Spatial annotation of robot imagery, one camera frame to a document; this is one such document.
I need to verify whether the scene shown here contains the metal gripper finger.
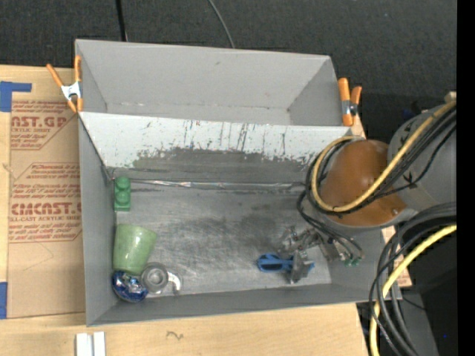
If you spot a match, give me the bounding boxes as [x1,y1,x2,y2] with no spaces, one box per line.
[289,249,316,285]
[279,225,321,252]

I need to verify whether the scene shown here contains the blue sunglasses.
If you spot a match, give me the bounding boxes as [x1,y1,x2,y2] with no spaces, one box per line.
[256,253,316,274]

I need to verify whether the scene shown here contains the grey metal bin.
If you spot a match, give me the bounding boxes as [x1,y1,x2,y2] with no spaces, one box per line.
[73,38,404,328]

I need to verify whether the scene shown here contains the clear glass mug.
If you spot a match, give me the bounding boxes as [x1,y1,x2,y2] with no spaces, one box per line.
[140,261,183,296]

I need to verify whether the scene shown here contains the pale green cup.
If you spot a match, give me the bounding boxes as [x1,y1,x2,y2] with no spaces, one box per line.
[111,224,158,276]

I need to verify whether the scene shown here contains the shiny blue ball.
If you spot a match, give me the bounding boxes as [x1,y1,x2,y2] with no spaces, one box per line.
[111,270,148,304]

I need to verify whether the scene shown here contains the green toy building block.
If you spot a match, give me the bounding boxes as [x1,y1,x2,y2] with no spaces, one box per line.
[113,176,132,212]

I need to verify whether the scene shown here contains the brown cardboard board, red print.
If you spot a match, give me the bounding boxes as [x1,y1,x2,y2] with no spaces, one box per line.
[0,64,87,319]

